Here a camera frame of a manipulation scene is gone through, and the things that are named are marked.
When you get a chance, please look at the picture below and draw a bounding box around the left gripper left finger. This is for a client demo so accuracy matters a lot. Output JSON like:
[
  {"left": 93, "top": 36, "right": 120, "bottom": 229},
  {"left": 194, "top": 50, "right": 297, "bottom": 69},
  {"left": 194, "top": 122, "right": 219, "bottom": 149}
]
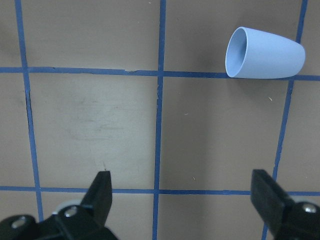
[{"left": 0, "top": 171, "right": 117, "bottom": 240}]

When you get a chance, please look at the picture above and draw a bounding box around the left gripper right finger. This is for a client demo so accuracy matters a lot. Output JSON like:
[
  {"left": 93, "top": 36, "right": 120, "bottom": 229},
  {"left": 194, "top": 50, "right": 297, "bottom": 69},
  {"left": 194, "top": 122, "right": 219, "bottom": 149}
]
[{"left": 250, "top": 169, "right": 320, "bottom": 240}]

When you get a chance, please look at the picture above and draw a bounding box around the light blue plastic cup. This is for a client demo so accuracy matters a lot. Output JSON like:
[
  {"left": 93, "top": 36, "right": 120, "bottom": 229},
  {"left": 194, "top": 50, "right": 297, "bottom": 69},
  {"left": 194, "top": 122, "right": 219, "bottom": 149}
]
[{"left": 225, "top": 26, "right": 306, "bottom": 79}]

